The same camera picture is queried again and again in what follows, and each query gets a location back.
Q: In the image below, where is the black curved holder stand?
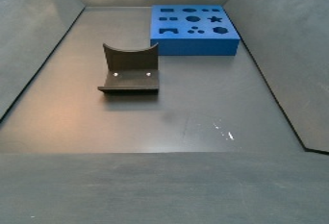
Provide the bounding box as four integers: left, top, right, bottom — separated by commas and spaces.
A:
98, 44, 160, 93

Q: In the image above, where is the blue shape sorter block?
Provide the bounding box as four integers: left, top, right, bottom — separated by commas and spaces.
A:
150, 5, 241, 56

